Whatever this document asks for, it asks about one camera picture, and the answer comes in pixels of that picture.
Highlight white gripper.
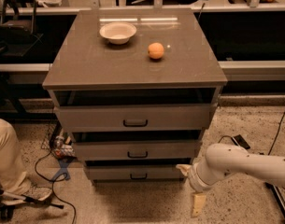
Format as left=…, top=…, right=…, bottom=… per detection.
left=188, top=165, right=211, bottom=217

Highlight grey drawer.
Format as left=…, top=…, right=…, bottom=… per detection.
left=73, top=140, right=202, bottom=161
left=84, top=165, right=185, bottom=181
left=54, top=104, right=217, bottom=133

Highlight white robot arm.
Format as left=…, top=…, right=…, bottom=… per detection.
left=186, top=144, right=285, bottom=217

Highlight grey drawer cabinet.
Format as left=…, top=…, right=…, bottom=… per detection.
left=43, top=9, right=227, bottom=169

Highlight black phone device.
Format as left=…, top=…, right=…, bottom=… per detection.
left=232, top=134, right=250, bottom=149

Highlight black bar on floor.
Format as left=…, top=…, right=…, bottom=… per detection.
left=266, top=183, right=285, bottom=218

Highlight blue clamp tool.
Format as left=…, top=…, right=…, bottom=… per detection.
left=51, top=157, right=74, bottom=182

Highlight clutter beside cabinet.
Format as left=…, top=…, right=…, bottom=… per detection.
left=41, top=122, right=76, bottom=159

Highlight orange fruit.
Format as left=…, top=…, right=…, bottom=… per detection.
left=148, top=43, right=164, bottom=60

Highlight grey sneaker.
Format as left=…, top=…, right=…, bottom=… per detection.
left=23, top=186, right=52, bottom=201

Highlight white bowl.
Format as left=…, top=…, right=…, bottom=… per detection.
left=99, top=21, right=136, bottom=45

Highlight person leg beige trousers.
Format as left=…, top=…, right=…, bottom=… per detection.
left=0, top=119, right=31, bottom=195

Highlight office chair base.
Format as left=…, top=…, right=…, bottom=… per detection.
left=0, top=186, right=64, bottom=222

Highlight black chair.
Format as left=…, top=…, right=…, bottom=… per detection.
left=0, top=0, right=42, bottom=57

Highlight black floor cable right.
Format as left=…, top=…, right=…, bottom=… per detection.
left=217, top=101, right=285, bottom=157

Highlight black floor cable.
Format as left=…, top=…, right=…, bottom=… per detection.
left=217, top=101, right=285, bottom=157
left=34, top=151, right=78, bottom=224

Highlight black floor cable left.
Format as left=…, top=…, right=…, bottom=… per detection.
left=34, top=151, right=78, bottom=224

